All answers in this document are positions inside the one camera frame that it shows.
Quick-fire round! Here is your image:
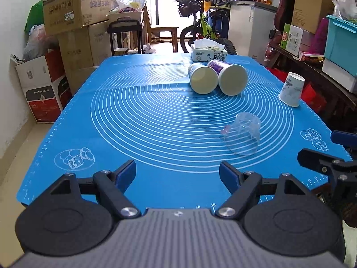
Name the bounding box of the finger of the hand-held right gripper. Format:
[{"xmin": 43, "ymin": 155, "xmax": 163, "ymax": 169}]
[
  {"xmin": 297, "ymin": 148, "xmax": 357, "ymax": 200},
  {"xmin": 330, "ymin": 130, "xmax": 357, "ymax": 148}
]

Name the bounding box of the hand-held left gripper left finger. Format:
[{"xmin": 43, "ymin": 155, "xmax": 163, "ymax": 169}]
[{"xmin": 50, "ymin": 160, "xmax": 141, "ymax": 219}]

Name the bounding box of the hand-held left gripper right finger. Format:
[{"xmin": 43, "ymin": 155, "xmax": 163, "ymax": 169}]
[{"xmin": 215, "ymin": 161, "xmax": 315, "ymax": 218}]

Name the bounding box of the clear plastic cup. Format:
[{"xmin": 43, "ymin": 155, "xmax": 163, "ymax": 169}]
[{"xmin": 221, "ymin": 112, "xmax": 262, "ymax": 156}]

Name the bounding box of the white blue-print paper cup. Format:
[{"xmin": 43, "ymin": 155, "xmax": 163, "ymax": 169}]
[{"xmin": 278, "ymin": 72, "xmax": 306, "ymax": 108}]

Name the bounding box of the purple print paper cup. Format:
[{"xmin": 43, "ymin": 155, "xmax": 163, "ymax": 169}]
[{"xmin": 207, "ymin": 59, "xmax": 249, "ymax": 96}]

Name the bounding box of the green print paper cup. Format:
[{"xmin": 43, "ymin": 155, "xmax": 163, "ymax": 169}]
[{"xmin": 187, "ymin": 62, "xmax": 219, "ymax": 95}]

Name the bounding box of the blue silicone baking mat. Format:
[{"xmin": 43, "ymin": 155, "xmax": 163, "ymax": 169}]
[{"xmin": 16, "ymin": 52, "xmax": 353, "ymax": 210}]

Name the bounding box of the white storage box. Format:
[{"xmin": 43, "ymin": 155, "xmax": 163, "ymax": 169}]
[{"xmin": 322, "ymin": 59, "xmax": 357, "ymax": 93}]

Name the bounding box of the dark wooden side table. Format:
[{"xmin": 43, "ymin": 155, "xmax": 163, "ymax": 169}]
[{"xmin": 268, "ymin": 43, "xmax": 357, "ymax": 130}]

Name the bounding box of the teal plastic storage bin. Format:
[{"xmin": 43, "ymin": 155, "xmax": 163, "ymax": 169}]
[{"xmin": 324, "ymin": 15, "xmax": 357, "ymax": 76}]

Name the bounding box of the magenta cloth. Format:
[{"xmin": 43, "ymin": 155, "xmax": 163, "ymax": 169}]
[{"xmin": 309, "ymin": 17, "xmax": 329, "ymax": 55}]

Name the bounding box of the green white carton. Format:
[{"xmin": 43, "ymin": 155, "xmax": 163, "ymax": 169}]
[{"xmin": 281, "ymin": 23, "xmax": 304, "ymax": 57}]

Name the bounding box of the red white printer box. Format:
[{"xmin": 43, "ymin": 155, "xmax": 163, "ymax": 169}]
[{"xmin": 15, "ymin": 50, "xmax": 72, "ymax": 124}]

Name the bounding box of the green white tissue box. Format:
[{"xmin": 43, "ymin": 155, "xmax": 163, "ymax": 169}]
[{"xmin": 190, "ymin": 40, "xmax": 228, "ymax": 63}]

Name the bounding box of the tall plain cardboard box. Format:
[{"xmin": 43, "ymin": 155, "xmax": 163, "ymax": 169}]
[{"xmin": 58, "ymin": 28, "xmax": 94, "ymax": 95}]

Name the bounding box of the brown printed cardboard box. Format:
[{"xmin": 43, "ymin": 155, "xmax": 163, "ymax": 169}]
[{"xmin": 88, "ymin": 19, "xmax": 112, "ymax": 67}]

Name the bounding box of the upright brown cardboard box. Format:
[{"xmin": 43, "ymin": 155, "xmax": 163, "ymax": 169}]
[{"xmin": 291, "ymin": 0, "xmax": 339, "ymax": 34}]

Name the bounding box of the white plastic bag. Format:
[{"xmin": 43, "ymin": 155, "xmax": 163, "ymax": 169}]
[{"xmin": 332, "ymin": 0, "xmax": 357, "ymax": 20}]

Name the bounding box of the white chest freezer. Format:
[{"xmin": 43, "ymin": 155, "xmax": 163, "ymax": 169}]
[{"xmin": 227, "ymin": 0, "xmax": 278, "ymax": 59}]

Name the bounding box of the dark red hanging bag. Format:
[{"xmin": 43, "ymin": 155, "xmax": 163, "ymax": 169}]
[{"xmin": 273, "ymin": 0, "xmax": 297, "ymax": 32}]

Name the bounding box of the wooden stool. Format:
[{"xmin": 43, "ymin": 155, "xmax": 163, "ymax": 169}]
[{"xmin": 148, "ymin": 26, "xmax": 179, "ymax": 53}]

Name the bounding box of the black stool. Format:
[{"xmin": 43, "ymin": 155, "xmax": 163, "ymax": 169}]
[{"xmin": 107, "ymin": 17, "xmax": 143, "ymax": 57}]

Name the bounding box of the green black bicycle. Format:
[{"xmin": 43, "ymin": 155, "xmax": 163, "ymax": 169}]
[{"xmin": 169, "ymin": 0, "xmax": 238, "ymax": 56}]

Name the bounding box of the grey plastic bag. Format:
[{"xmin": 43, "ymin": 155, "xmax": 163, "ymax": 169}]
[{"xmin": 22, "ymin": 24, "xmax": 59, "ymax": 62}]

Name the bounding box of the clear bag of packets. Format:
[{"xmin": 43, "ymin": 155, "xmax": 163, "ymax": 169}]
[{"xmin": 114, "ymin": 0, "xmax": 147, "ymax": 14}]

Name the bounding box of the large labelled cardboard box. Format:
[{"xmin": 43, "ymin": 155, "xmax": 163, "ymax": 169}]
[{"xmin": 42, "ymin": 0, "xmax": 116, "ymax": 36}]

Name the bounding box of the green cloth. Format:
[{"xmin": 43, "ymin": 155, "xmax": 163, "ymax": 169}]
[{"xmin": 25, "ymin": 2, "xmax": 44, "ymax": 32}]

